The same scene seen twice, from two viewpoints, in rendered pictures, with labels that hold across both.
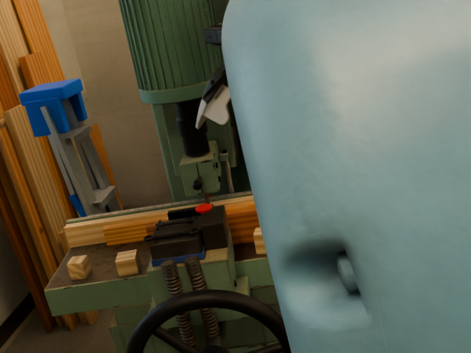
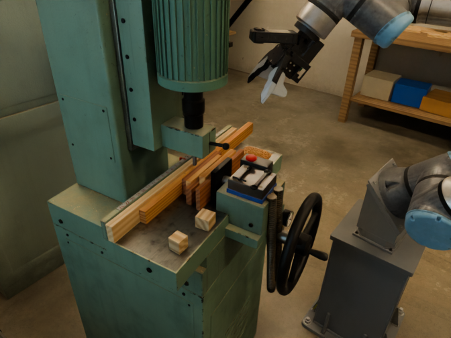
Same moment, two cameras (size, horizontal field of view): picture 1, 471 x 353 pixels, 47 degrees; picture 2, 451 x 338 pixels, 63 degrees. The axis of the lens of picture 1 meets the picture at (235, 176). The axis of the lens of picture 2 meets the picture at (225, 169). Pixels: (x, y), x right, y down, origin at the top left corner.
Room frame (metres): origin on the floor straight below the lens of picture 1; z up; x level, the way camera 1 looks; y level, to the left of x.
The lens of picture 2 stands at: (0.61, 0.85, 1.51)
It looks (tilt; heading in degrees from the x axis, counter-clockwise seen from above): 32 degrees down; 295
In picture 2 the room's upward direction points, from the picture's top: 2 degrees clockwise
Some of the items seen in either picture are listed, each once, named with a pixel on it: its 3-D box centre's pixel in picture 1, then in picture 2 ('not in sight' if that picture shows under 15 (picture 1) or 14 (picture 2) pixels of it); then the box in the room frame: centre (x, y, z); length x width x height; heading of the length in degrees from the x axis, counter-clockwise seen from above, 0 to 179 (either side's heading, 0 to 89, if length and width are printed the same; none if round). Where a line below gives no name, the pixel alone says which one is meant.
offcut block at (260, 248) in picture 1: (266, 240); not in sight; (0.93, -0.04, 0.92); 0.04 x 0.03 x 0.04; 76
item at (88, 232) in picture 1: (201, 215); (184, 173); (1.10, 0.09, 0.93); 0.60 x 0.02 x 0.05; 86
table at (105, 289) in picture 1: (202, 266); (222, 202); (0.97, 0.10, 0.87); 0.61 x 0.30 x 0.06; 86
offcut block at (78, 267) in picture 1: (79, 267); (178, 242); (0.97, 0.33, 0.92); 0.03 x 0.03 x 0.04; 81
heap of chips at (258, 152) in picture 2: not in sight; (255, 151); (0.97, -0.15, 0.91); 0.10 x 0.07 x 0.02; 176
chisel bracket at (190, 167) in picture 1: (203, 169); (188, 139); (1.09, 0.06, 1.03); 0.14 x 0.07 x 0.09; 176
